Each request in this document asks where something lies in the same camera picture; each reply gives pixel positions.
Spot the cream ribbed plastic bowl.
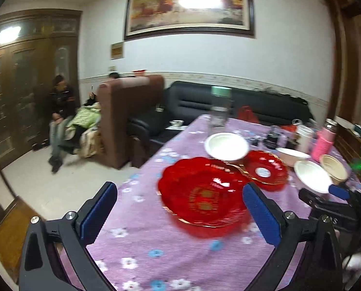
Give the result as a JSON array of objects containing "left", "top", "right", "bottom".
[{"left": 319, "top": 154, "right": 348, "bottom": 185}]

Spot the white shallow bowl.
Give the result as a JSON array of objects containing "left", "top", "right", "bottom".
[{"left": 294, "top": 160, "right": 332, "bottom": 194}]

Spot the red plate with sticker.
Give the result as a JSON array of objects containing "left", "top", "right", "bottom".
[{"left": 231, "top": 150, "right": 289, "bottom": 192}]

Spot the large red scalloped plate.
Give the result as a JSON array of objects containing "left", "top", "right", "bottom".
[{"left": 157, "top": 157, "right": 251, "bottom": 238}]

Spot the white round plate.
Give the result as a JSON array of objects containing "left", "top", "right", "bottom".
[{"left": 204, "top": 133, "right": 250, "bottom": 162}]

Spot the wooden chair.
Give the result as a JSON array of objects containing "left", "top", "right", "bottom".
[{"left": 0, "top": 166, "right": 38, "bottom": 283}]

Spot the pink sleeved bottle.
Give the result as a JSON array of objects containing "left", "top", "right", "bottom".
[{"left": 311, "top": 118, "right": 338, "bottom": 162}]

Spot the white bowl far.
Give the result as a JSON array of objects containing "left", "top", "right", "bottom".
[{"left": 276, "top": 147, "right": 310, "bottom": 168}]

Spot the white cylindrical jar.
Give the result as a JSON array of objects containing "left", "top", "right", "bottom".
[{"left": 296, "top": 124, "right": 314, "bottom": 153}]

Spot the purple floral tablecloth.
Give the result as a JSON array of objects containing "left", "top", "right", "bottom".
[{"left": 59, "top": 113, "right": 361, "bottom": 291}]

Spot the red plastic bag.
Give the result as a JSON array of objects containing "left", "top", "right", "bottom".
[{"left": 237, "top": 106, "right": 259, "bottom": 123}]

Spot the green patterned blanket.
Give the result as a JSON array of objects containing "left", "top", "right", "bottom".
[{"left": 65, "top": 103, "right": 101, "bottom": 141}]

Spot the clear bottle green lid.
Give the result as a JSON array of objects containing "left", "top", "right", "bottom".
[{"left": 209, "top": 86, "right": 232, "bottom": 134}]

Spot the seated man dark jacket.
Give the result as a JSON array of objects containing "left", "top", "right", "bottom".
[{"left": 48, "top": 74, "right": 76, "bottom": 173}]

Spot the brown leather armchair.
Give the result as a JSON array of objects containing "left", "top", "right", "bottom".
[{"left": 97, "top": 75, "right": 165, "bottom": 169}]

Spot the black leather sofa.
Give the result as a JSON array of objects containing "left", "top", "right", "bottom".
[{"left": 127, "top": 81, "right": 315, "bottom": 168}]

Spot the dark wooden cabinet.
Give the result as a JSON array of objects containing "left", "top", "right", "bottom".
[{"left": 0, "top": 8, "right": 82, "bottom": 168}]

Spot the framed horse painting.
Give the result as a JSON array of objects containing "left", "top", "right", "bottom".
[{"left": 124, "top": 0, "right": 255, "bottom": 40}]

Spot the small yellow wall plaque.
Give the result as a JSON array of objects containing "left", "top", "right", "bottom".
[{"left": 111, "top": 41, "right": 124, "bottom": 60}]

